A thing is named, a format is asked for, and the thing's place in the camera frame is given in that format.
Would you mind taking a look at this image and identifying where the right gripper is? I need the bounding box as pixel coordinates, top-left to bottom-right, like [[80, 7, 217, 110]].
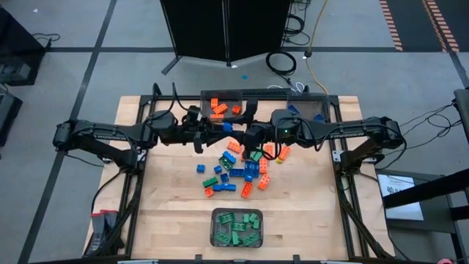
[[234, 98, 274, 150]]

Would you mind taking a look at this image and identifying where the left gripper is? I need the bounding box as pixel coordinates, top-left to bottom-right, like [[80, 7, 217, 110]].
[[176, 117, 232, 144]]

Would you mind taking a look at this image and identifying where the smoke plastic storage bin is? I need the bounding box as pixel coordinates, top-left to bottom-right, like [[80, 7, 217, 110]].
[[210, 207, 265, 249], [287, 92, 330, 125], [200, 89, 244, 122]]

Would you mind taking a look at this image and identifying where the black partition screen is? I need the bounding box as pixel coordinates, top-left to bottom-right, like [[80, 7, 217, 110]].
[[160, 0, 293, 76]]

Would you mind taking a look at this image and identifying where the grey clamp with red tip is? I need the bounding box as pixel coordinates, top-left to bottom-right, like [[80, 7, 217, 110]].
[[100, 209, 119, 235], [87, 211, 107, 256]]

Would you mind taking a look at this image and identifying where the white paper sheet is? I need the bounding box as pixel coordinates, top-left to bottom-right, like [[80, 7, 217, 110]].
[[377, 173, 425, 222]]

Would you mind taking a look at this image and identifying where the black metal beam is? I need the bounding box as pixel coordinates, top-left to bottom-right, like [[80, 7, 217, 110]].
[[383, 167, 469, 210]]

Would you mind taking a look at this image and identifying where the grey side table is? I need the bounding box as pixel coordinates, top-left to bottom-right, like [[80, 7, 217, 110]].
[[375, 168, 461, 235]]

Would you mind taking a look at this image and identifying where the black box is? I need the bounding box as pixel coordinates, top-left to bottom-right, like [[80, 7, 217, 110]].
[[0, 91, 23, 147]]

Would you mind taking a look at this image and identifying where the black equipment case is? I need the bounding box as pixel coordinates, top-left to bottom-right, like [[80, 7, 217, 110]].
[[0, 7, 48, 87]]

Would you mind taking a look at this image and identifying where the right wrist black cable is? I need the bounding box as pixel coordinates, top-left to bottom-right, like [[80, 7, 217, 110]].
[[260, 143, 280, 161]]

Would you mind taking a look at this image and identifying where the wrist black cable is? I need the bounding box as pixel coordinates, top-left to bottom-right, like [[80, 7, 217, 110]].
[[260, 143, 280, 161], [141, 82, 191, 124]]

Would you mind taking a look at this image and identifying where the black aluminium table frame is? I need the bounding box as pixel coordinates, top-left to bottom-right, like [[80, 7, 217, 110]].
[[83, 82, 396, 264]]

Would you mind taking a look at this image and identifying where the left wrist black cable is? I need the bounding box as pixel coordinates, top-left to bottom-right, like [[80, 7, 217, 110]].
[[141, 82, 191, 124]]

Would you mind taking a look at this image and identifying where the white cable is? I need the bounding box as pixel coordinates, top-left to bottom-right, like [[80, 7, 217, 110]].
[[268, 81, 306, 93]]

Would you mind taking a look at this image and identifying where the coiled black cable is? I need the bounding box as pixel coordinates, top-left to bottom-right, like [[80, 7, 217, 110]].
[[265, 51, 298, 76]]

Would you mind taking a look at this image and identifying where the black cable bundle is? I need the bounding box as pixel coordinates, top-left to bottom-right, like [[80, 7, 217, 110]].
[[282, 0, 311, 47]]

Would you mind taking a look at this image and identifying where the yellow power cable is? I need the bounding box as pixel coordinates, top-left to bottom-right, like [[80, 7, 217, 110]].
[[305, 0, 330, 95]]

